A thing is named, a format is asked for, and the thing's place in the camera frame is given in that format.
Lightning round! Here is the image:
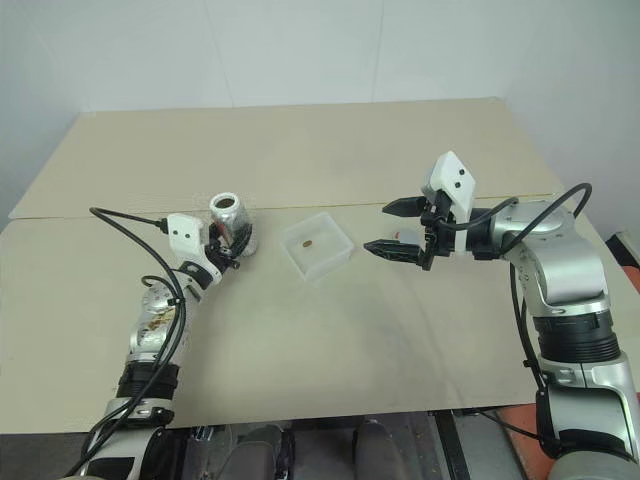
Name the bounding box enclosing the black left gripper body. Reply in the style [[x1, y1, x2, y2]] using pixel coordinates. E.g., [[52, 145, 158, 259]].
[[202, 223, 242, 274]]

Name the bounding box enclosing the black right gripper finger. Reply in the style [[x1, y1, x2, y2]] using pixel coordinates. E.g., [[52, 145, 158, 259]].
[[382, 196, 429, 220], [363, 238, 426, 267]]

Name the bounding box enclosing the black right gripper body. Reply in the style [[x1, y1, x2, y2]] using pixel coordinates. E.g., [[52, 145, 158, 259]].
[[418, 189, 459, 272]]

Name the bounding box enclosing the clear plastic container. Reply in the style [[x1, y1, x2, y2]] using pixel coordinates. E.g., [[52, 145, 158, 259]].
[[279, 211, 355, 285]]

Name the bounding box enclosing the red object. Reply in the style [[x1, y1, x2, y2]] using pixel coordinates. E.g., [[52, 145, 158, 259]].
[[606, 230, 640, 296]]

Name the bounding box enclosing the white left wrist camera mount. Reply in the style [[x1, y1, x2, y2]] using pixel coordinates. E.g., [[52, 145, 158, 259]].
[[166, 213, 223, 290]]

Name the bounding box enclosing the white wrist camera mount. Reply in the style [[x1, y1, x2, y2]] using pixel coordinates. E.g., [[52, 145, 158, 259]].
[[166, 213, 223, 290], [421, 149, 477, 257]]

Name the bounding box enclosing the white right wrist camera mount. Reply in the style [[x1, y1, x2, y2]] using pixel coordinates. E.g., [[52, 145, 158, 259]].
[[421, 149, 477, 257]]

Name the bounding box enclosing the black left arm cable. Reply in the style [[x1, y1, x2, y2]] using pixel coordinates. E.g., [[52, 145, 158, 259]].
[[62, 205, 187, 480]]

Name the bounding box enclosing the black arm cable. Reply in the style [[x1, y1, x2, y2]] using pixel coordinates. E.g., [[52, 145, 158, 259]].
[[439, 182, 594, 459], [62, 205, 187, 480]]

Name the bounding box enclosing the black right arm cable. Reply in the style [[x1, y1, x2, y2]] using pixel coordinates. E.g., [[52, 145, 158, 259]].
[[439, 182, 594, 459]]

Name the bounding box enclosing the black metal frame bar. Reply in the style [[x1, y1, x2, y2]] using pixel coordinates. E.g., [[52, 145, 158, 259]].
[[433, 410, 474, 480]]

